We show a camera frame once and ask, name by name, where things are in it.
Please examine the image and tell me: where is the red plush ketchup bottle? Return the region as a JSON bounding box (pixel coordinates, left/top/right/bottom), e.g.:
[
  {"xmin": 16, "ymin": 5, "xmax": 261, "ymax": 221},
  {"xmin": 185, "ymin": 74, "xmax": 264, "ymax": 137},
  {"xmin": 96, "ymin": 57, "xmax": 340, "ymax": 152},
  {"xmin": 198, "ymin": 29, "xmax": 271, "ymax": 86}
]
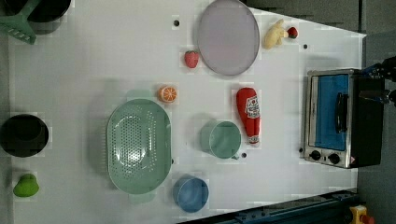
[{"xmin": 236, "ymin": 88, "xmax": 261, "ymax": 146}]

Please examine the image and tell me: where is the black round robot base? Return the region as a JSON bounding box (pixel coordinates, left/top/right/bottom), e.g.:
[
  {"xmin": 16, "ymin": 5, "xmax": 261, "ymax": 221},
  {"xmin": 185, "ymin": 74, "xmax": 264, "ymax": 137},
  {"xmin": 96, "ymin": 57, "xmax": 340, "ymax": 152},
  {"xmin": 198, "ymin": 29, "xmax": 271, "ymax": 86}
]
[{"xmin": 1, "ymin": 114, "xmax": 50, "ymax": 158}]

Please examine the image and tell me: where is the green mug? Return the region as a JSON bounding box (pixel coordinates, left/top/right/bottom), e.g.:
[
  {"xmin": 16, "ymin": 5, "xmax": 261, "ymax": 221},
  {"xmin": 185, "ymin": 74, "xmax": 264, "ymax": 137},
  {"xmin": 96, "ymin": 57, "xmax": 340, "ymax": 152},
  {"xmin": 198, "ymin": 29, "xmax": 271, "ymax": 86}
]
[{"xmin": 199, "ymin": 119, "xmax": 242, "ymax": 160}]

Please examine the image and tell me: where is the plush orange half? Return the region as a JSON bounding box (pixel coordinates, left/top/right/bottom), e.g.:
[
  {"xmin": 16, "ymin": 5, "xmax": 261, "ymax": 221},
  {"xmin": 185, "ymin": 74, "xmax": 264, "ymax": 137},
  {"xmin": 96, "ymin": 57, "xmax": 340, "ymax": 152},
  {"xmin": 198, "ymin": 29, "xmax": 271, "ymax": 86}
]
[{"xmin": 157, "ymin": 86, "xmax": 177, "ymax": 103}]

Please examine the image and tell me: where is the red plush strawberry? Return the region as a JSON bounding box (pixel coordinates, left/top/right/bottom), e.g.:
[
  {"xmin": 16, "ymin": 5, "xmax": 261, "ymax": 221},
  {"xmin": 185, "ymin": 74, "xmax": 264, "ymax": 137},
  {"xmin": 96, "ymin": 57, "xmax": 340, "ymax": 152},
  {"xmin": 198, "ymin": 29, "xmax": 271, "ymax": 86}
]
[{"xmin": 184, "ymin": 50, "xmax": 199, "ymax": 68}]

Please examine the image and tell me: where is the grey round plate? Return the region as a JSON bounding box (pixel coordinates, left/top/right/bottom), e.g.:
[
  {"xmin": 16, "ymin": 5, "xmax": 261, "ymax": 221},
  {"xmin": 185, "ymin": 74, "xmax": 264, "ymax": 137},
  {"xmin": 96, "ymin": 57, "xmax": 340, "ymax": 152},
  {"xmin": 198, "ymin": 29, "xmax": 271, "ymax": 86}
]
[{"xmin": 197, "ymin": 0, "xmax": 260, "ymax": 76}]

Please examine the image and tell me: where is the blue cup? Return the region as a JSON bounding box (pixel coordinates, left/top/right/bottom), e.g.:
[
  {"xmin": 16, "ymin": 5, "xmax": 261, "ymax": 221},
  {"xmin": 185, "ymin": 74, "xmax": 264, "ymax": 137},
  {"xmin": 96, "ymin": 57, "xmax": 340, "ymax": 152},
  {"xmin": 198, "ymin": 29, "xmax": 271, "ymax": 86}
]
[{"xmin": 172, "ymin": 175, "xmax": 209, "ymax": 213}]

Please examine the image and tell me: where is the plush peeled banana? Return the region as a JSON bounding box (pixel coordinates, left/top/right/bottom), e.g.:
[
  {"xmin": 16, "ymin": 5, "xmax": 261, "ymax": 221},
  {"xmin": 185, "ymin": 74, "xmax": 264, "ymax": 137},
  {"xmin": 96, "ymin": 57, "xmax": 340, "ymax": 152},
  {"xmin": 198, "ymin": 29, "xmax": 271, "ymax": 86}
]
[{"xmin": 263, "ymin": 19, "xmax": 289, "ymax": 49}]

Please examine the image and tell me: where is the small red strawberry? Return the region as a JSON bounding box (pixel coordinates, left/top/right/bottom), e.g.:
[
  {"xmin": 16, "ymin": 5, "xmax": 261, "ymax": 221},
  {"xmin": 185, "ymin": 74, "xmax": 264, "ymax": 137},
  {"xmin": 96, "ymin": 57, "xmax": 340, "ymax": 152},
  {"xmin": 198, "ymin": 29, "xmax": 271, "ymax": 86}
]
[{"xmin": 288, "ymin": 27, "xmax": 298, "ymax": 39}]

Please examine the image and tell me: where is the black toaster oven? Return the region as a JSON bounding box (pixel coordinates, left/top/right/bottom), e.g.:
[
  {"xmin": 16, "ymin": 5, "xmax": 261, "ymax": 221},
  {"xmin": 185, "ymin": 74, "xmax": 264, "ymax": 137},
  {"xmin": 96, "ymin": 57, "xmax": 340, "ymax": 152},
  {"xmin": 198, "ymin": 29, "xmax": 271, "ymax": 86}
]
[{"xmin": 304, "ymin": 69, "xmax": 385, "ymax": 169}]

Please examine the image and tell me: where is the black cylindrical container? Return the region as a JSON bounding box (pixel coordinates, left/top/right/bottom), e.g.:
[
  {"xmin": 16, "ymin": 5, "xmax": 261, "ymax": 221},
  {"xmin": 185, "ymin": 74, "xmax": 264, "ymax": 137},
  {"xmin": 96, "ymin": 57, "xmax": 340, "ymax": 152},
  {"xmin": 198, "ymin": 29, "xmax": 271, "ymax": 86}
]
[{"xmin": 1, "ymin": 0, "xmax": 72, "ymax": 35}]

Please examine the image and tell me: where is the green plush pear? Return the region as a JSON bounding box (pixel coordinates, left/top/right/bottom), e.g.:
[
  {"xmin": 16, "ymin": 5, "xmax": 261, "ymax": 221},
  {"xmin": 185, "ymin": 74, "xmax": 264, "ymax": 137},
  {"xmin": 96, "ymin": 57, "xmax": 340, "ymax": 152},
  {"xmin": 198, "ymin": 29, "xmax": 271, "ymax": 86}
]
[{"xmin": 13, "ymin": 174, "xmax": 39, "ymax": 198}]

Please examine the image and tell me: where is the yellow red toy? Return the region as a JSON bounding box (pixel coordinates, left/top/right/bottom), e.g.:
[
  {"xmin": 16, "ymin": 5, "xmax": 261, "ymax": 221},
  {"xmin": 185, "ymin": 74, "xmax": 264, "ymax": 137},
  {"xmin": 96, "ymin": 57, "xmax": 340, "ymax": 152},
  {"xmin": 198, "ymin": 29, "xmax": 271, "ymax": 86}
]
[{"xmin": 349, "ymin": 205, "xmax": 375, "ymax": 224}]

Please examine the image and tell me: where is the green spatula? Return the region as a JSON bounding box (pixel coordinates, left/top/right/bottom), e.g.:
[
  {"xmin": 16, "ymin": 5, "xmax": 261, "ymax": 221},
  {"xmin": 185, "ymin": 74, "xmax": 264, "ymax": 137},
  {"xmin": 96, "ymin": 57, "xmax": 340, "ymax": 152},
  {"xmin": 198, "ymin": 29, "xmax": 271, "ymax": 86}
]
[{"xmin": 0, "ymin": 0, "xmax": 41, "ymax": 45}]

